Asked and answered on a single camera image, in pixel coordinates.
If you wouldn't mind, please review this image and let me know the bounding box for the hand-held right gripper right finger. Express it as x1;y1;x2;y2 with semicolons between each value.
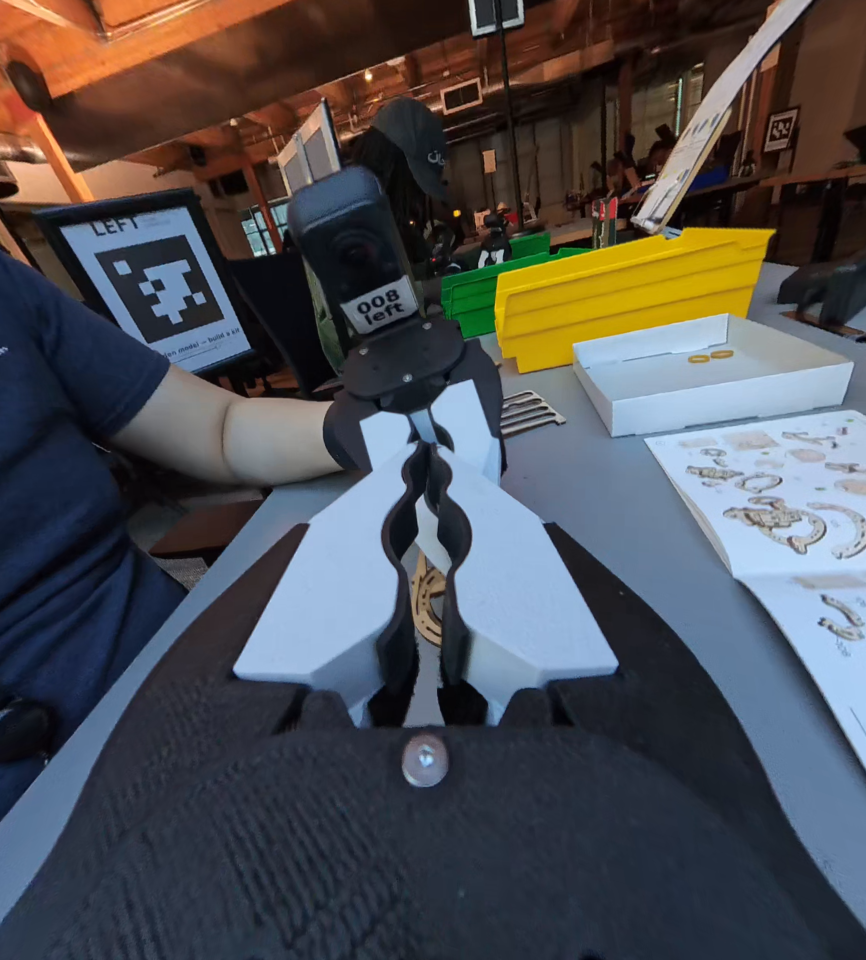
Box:
430;444;620;727

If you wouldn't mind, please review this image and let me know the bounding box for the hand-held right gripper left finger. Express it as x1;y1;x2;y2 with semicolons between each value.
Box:
234;441;428;727

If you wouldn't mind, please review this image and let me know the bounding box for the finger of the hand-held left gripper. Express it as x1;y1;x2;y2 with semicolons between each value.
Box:
360;411;420;475
431;378;503;487

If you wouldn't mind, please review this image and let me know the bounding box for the curved wooden model part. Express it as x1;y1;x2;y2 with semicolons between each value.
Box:
409;553;449;648

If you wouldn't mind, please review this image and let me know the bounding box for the person's left forearm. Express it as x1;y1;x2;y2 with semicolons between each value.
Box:
112;366;344;487

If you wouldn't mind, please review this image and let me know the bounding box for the wooden parts sheet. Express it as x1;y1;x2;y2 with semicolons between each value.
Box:
500;391;566;438

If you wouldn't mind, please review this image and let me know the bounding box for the green plastic bin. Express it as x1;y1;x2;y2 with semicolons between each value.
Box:
442;231;591;339

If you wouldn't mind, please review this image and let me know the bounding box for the black fabric chair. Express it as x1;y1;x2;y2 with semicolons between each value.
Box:
226;247;340;395

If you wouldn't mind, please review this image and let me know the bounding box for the small black white figure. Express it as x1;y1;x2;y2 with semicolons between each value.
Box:
475;212;510;270

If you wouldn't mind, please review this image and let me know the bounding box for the white cardboard box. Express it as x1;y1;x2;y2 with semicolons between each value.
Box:
573;313;854;438

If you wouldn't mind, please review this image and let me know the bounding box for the yellow plastic bin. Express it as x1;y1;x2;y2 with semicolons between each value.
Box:
494;227;776;375

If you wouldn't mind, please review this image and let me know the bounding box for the white grey panel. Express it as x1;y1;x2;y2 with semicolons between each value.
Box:
277;99;344;195

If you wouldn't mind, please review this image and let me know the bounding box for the black white marker sign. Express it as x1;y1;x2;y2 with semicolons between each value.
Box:
34;187;255;376

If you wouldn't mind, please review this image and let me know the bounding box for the white instruction booklet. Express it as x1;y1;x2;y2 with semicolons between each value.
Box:
644;410;866;849

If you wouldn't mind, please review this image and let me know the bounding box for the person's torso navy shirt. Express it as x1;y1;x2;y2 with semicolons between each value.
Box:
0;221;190;875

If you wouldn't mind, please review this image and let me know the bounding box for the black belt clip pouch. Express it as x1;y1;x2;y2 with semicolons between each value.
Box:
0;678;57;766

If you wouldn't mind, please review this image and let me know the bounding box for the black pole with marker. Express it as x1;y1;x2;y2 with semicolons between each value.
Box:
469;0;525;234

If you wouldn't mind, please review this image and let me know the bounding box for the white tilted board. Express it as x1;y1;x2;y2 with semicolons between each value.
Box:
631;0;816;235

